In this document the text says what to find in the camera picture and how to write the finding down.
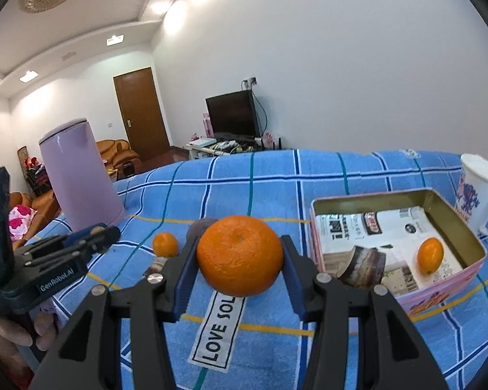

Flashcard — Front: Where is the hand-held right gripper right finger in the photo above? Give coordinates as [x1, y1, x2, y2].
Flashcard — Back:
[280, 235, 450, 390]

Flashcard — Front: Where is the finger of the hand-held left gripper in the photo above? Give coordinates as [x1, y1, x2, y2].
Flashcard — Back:
[22, 227, 121, 269]
[14, 223, 108, 253]

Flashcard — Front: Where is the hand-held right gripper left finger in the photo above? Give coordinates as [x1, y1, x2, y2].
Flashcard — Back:
[28, 231, 200, 390]

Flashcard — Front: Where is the small orange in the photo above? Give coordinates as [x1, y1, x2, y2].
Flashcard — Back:
[416, 238, 445, 276]
[152, 232, 180, 258]

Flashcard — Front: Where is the purple passion fruit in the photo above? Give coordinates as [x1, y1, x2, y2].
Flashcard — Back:
[186, 218, 219, 249]

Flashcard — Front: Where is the large orange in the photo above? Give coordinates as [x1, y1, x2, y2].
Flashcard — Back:
[196, 215, 284, 297]

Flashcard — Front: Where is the pink tin box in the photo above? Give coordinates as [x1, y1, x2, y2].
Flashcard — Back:
[309, 188, 487, 318]

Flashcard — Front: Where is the person's left forearm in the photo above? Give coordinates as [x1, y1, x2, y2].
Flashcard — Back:
[0, 343, 35, 388]

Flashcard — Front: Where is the person's left hand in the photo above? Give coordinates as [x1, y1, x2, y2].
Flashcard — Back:
[0, 311, 60, 350]

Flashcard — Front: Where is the pink flowered cushion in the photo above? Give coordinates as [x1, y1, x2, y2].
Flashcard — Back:
[9, 206, 38, 233]

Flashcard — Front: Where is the orange leather armchair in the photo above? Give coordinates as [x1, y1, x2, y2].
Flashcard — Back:
[8, 190, 62, 240]

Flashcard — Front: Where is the lilac kettle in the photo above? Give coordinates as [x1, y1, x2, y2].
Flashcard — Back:
[38, 118, 126, 233]

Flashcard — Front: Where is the dark shelf with red items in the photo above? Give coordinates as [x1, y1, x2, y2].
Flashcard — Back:
[18, 145, 46, 196]

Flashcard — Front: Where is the orange leather sofa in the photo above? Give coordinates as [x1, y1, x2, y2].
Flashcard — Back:
[95, 139, 142, 180]

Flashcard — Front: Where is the blue plaid blanket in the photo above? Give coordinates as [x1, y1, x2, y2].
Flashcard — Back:
[12, 149, 488, 390]

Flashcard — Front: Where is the printed paper lining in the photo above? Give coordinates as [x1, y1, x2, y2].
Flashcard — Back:
[315, 206, 465, 298]

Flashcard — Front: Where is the brown wooden door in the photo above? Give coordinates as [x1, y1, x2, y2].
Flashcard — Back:
[113, 67, 170, 162]

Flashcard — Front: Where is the white television stand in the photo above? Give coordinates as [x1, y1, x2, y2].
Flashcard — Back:
[184, 137, 286, 160]

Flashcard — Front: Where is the black television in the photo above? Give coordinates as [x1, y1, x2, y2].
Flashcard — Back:
[205, 89, 263, 139]

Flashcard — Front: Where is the white printed mug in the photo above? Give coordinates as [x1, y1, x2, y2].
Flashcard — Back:
[454, 153, 488, 237]

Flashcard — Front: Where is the black television cable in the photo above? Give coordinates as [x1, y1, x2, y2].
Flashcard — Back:
[250, 85, 269, 136]

